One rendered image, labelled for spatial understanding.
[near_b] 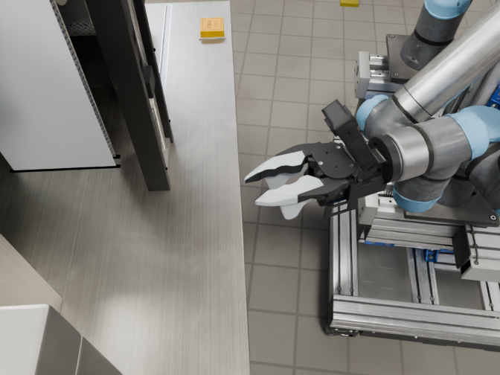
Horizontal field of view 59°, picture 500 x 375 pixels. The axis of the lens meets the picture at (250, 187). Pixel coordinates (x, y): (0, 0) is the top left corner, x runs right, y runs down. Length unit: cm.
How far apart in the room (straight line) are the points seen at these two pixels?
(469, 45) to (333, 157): 31
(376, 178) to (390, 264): 110
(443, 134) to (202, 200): 53
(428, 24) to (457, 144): 78
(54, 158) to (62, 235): 19
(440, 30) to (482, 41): 63
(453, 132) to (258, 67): 209
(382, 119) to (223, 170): 40
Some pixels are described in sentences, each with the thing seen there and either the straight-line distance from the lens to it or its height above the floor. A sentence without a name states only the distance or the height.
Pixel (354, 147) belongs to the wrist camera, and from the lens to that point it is 59.
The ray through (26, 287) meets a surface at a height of 105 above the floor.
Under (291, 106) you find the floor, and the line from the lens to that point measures 247.
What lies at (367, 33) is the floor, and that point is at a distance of 306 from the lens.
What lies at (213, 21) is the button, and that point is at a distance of 142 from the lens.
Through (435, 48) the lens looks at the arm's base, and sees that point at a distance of 147.
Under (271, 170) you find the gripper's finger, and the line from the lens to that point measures 61.
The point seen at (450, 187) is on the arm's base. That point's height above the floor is 88.
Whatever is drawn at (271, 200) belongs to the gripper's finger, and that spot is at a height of 124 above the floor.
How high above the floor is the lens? 172
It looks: 55 degrees down
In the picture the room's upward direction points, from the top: straight up
